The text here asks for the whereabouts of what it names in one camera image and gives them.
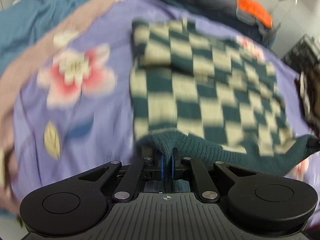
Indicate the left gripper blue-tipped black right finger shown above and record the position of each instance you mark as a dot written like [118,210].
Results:
[196,174]

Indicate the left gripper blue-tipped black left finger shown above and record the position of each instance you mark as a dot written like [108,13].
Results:
[148,166]

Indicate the green cream checkered sweater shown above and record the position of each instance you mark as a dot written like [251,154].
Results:
[210,99]

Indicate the brown folded clothes stack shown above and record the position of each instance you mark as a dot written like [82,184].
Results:
[308,91]

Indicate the purple floral bed sheet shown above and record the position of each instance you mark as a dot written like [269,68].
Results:
[66,103]

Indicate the orange grey object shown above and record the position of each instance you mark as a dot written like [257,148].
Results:
[253,13]

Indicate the teal blue blanket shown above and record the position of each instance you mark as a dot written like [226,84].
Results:
[24,23]

